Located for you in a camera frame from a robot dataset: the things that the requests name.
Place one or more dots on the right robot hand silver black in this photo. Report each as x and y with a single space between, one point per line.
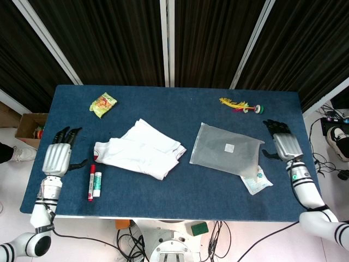
287 146

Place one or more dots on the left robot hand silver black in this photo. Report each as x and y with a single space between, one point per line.
56 158

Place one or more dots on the transparent plastic zip bag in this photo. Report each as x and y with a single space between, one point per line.
226 152

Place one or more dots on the white garment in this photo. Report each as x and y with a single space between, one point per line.
141 152

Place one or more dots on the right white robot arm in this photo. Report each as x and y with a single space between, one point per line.
308 191

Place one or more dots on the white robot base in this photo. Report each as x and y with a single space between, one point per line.
170 245

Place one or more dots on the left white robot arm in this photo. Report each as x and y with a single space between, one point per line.
45 196

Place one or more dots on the brown cardboard box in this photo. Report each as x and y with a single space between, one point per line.
27 128

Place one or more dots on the red marker pen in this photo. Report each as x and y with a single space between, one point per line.
91 185

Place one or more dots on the white wet wipes packet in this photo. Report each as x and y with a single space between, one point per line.
259 185

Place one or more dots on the white green glue stick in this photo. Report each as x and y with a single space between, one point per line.
97 185

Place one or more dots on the black electronics box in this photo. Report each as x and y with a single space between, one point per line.
331 122

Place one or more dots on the black and white sneaker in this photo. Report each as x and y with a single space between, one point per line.
338 140

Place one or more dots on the black trouser leg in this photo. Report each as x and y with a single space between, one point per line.
5 153

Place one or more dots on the black power adapter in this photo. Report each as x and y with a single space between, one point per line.
343 174

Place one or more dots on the colourful feather shuttlecock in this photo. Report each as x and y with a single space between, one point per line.
238 105

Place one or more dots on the yellow green snack packet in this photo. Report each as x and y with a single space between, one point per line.
103 104

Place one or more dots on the orange block under table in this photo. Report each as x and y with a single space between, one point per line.
122 224

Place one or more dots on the black curtain panel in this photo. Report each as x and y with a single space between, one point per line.
300 49
212 41
109 41
24 54

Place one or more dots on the green block on base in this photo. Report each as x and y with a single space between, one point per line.
199 228

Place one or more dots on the blue table mat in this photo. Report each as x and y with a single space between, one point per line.
174 199

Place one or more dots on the white low frame rail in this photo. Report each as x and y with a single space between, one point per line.
11 102
324 99

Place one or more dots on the white slanted frame post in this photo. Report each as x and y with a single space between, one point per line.
252 41
49 41

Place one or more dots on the white centre frame post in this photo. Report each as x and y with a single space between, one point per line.
167 41

